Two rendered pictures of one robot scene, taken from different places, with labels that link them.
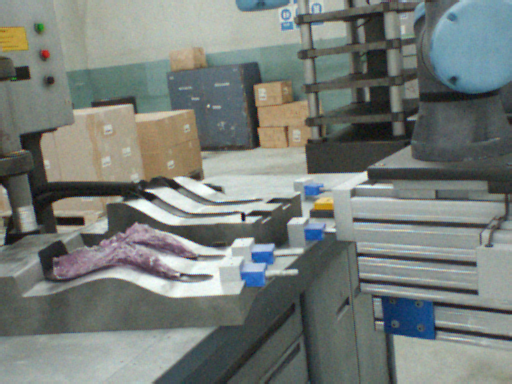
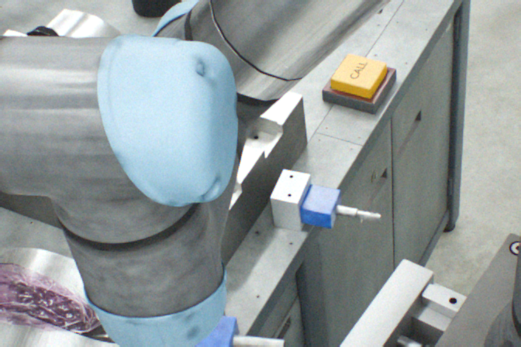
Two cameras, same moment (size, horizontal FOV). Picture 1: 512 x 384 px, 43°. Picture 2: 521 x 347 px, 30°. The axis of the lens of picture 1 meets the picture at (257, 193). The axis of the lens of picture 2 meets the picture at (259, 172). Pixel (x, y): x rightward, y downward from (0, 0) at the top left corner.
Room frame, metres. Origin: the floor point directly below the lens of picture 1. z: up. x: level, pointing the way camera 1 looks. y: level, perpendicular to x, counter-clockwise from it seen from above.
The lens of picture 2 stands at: (0.55, -0.15, 1.74)
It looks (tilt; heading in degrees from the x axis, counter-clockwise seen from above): 46 degrees down; 7
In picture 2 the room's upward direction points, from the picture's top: 9 degrees counter-clockwise
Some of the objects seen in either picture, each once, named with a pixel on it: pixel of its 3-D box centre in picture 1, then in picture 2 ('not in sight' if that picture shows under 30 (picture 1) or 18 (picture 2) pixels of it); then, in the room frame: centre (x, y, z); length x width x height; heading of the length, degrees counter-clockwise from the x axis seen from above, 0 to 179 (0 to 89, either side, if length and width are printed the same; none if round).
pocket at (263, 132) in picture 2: (278, 208); (258, 142); (1.44, -0.04, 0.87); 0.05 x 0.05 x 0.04; 62
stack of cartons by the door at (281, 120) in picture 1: (290, 113); not in sight; (8.28, -0.55, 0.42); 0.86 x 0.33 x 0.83; 59
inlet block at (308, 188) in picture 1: (317, 189); not in sight; (1.79, -0.17, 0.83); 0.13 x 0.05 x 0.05; 48
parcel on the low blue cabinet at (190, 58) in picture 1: (187, 58); not in sight; (8.93, 0.72, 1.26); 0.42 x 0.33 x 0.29; 59
